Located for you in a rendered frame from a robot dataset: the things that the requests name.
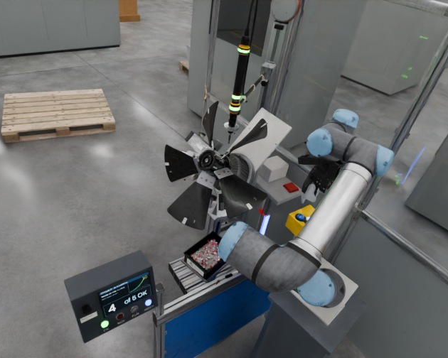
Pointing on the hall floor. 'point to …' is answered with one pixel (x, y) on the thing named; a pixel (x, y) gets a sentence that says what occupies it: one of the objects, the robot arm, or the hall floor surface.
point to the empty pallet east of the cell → (55, 114)
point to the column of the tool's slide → (274, 64)
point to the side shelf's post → (264, 212)
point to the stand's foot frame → (179, 273)
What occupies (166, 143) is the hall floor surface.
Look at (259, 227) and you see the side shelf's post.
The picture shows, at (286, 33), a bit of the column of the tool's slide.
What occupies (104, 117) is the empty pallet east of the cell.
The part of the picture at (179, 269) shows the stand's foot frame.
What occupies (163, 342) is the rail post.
